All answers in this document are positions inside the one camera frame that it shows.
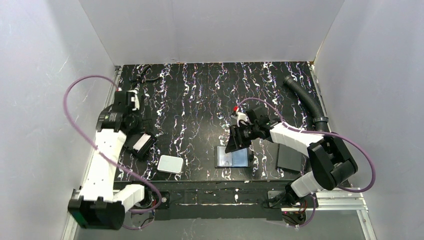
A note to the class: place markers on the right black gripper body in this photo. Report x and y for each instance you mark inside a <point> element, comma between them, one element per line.
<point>239,138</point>

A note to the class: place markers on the white card stack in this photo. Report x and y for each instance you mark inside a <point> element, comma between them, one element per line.
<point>170,164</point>

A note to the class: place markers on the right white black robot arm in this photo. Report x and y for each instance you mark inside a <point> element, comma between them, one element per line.
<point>330,160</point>

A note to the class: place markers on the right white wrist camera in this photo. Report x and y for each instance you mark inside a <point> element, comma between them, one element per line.
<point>240,117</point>

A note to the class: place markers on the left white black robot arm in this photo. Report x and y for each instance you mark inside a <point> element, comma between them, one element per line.
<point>119,127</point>

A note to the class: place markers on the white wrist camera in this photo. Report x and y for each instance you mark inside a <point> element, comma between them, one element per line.
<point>133,101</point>
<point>240,117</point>

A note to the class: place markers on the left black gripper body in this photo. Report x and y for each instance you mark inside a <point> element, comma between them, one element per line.
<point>137,145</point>

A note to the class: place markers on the dark grey flat box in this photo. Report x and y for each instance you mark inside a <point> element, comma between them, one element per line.
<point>289,159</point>

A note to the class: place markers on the black pliers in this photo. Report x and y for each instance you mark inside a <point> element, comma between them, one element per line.
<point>141,79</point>

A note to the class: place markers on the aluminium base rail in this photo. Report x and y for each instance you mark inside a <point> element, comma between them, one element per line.
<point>243,200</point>

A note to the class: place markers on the black open tray box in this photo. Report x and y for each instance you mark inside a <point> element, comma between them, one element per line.
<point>139,144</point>

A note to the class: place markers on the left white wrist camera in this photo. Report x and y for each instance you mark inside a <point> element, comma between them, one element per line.
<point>133,101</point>

